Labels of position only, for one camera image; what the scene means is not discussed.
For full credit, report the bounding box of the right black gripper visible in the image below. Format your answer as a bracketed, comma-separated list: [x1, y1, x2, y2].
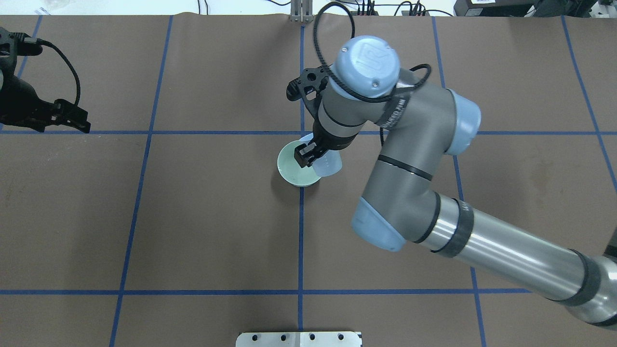
[295, 119, 359, 168]

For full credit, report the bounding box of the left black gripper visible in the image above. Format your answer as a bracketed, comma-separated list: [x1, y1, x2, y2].
[0, 75, 91, 133]

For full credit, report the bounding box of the mint green bowl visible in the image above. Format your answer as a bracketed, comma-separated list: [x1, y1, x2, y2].
[276, 140, 321, 187]

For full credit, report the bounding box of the light blue plastic cup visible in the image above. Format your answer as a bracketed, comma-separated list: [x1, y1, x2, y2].
[299, 133, 342, 178]

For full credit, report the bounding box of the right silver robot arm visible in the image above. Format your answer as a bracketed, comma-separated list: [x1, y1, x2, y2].
[286, 33, 616, 330]

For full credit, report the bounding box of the brown paper table cover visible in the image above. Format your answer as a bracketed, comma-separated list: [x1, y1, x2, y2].
[1, 13, 616, 347]

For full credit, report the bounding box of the orange black electronics strip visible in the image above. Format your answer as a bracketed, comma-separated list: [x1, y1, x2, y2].
[353, 0, 427, 17]

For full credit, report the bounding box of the black box on desk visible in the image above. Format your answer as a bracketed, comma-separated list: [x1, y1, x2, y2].
[453, 0, 536, 17]

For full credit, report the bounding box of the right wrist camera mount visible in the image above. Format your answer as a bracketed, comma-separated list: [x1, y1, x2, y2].
[285, 67, 329, 102]

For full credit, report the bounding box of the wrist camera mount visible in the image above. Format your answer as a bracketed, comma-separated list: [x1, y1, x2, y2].
[285, 67, 329, 102]
[0, 27, 31, 75]

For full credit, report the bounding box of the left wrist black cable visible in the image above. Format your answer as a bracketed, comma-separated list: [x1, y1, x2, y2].
[24, 38, 81, 109]

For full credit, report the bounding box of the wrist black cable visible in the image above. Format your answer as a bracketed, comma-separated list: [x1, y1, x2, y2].
[312, 1, 432, 145]
[24, 38, 81, 109]

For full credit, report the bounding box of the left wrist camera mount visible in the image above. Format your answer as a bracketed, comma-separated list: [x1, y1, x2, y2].
[0, 27, 31, 75]

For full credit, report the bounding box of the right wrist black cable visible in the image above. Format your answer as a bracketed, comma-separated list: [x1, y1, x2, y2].
[312, 1, 432, 145]

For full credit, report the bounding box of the aluminium frame post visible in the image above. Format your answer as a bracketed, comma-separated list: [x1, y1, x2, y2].
[289, 0, 314, 24]

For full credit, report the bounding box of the white camera pole base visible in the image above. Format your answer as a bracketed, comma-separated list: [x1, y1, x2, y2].
[235, 331, 363, 347]

